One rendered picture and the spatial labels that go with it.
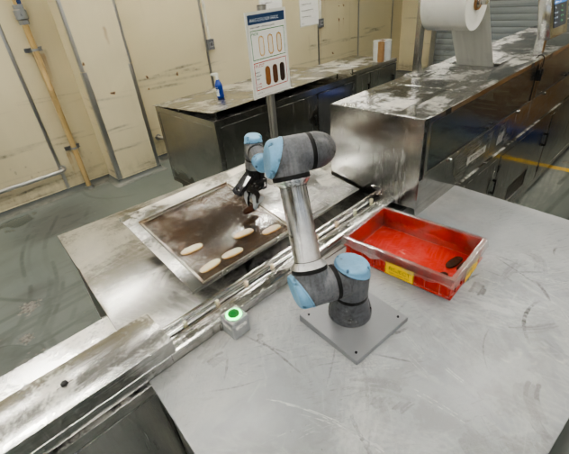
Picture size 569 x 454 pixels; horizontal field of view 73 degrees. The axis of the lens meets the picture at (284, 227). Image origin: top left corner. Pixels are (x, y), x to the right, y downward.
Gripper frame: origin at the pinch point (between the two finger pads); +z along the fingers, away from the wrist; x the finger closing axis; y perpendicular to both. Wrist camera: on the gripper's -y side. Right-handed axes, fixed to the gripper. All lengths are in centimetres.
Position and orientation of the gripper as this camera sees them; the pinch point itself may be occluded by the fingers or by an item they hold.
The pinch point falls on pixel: (250, 206)
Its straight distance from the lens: 179.0
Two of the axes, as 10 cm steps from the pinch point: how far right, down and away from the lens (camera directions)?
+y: 6.4, -4.7, 6.1
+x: -7.7, -4.3, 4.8
